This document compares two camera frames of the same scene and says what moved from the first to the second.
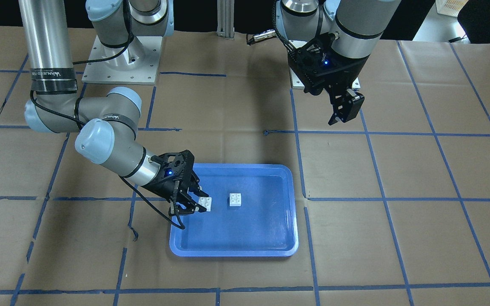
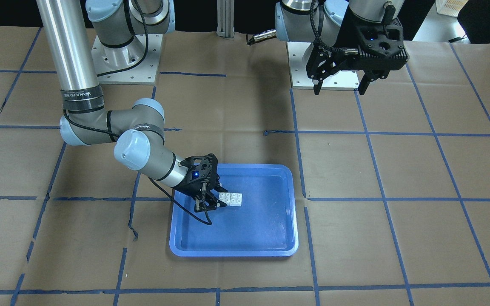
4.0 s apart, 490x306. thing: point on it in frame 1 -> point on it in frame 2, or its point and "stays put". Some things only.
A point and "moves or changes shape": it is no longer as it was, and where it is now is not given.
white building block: [206, 202] moves or changes shape
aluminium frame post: [225, 18] stays put
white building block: [235, 199] stays put
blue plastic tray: [265, 225] stays put
